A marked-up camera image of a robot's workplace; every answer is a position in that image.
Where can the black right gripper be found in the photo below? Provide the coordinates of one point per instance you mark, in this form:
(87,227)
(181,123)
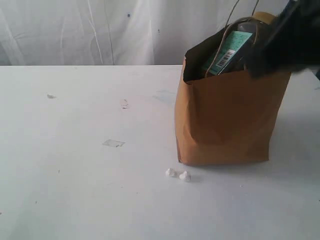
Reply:
(292,42)

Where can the nut jar with gold lid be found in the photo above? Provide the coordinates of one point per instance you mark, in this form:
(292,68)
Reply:
(237,40)

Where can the clear tape piece on table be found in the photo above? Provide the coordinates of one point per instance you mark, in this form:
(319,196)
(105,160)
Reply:
(113,143)

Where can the large brown paper bag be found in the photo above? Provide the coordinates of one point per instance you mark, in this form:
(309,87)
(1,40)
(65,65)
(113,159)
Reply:
(227,118)

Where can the white backdrop curtain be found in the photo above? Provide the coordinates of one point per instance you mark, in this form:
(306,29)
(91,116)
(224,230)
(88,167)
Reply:
(114,32)

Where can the small white paper scrap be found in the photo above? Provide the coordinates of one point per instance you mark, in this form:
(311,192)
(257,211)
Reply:
(124,104)

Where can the white paper ball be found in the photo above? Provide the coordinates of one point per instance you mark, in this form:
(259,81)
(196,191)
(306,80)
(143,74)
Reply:
(185,176)
(170,172)

